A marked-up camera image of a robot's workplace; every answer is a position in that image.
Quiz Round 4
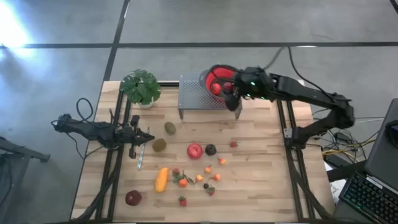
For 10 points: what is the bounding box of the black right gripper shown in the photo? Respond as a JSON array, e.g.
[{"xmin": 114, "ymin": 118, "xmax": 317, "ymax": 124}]
[{"xmin": 224, "ymin": 66, "xmax": 276, "ymax": 112}]

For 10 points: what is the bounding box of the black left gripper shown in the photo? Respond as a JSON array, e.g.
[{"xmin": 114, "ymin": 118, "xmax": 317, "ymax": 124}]
[{"xmin": 119, "ymin": 114, "xmax": 155, "ymax": 159}]

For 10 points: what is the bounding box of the golden brown toy kiwi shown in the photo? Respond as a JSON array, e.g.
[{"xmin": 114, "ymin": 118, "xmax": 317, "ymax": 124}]
[{"xmin": 152, "ymin": 138, "xmax": 167, "ymax": 153}]

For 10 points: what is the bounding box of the olive green toy kiwi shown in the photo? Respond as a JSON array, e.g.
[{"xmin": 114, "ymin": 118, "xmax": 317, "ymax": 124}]
[{"xmin": 164, "ymin": 121, "xmax": 177, "ymax": 136}]

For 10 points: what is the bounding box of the yellow orange toy mango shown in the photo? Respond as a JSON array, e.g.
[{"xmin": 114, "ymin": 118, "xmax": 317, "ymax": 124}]
[{"xmin": 154, "ymin": 167, "xmax": 170, "ymax": 194}]

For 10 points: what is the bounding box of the large red toy apple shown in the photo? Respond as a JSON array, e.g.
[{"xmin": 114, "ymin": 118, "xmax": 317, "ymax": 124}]
[{"xmin": 187, "ymin": 142, "xmax": 203, "ymax": 161}]

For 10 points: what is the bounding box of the orange toy tangerine with leaves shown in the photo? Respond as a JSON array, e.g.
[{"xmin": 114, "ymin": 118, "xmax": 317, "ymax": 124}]
[{"xmin": 172, "ymin": 173, "xmax": 196, "ymax": 189}]

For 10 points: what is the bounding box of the silver teal striped pen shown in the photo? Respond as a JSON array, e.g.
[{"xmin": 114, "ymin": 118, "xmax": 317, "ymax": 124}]
[{"xmin": 137, "ymin": 126, "xmax": 150, "ymax": 170}]

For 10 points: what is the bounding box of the red collapsible colander grey rim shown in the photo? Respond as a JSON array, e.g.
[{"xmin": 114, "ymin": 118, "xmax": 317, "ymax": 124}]
[{"xmin": 198, "ymin": 64, "xmax": 246, "ymax": 103}]

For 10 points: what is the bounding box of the green plant in white pot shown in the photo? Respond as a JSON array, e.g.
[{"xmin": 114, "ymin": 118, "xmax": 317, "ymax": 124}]
[{"xmin": 119, "ymin": 68, "xmax": 162, "ymax": 109}]

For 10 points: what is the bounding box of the dark red toy apple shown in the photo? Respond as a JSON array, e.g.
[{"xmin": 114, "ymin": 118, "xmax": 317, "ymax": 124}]
[{"xmin": 124, "ymin": 189, "xmax": 143, "ymax": 207}]

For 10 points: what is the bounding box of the grey perforated metal riser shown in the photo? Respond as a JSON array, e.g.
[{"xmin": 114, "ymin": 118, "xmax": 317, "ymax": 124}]
[{"xmin": 177, "ymin": 73, "xmax": 243, "ymax": 121}]

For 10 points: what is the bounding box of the black tripod stand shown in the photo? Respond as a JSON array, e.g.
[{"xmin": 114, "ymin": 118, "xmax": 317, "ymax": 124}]
[{"xmin": 0, "ymin": 136, "xmax": 50, "ymax": 224}]

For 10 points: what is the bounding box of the white paper sheet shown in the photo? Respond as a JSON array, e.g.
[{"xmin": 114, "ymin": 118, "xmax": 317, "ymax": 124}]
[{"xmin": 329, "ymin": 179, "xmax": 346, "ymax": 203}]

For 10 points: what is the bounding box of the grey hanging cable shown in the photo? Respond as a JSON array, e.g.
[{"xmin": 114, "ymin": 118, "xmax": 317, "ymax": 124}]
[{"xmin": 263, "ymin": 46, "xmax": 285, "ymax": 70}]

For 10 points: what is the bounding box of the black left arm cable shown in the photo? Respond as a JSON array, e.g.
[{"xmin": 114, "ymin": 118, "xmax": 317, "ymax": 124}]
[{"xmin": 67, "ymin": 97, "xmax": 108, "ymax": 159}]

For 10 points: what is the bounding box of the yellow floor cable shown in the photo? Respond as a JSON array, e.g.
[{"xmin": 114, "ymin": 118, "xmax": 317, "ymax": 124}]
[{"xmin": 322, "ymin": 138, "xmax": 377, "ymax": 156}]

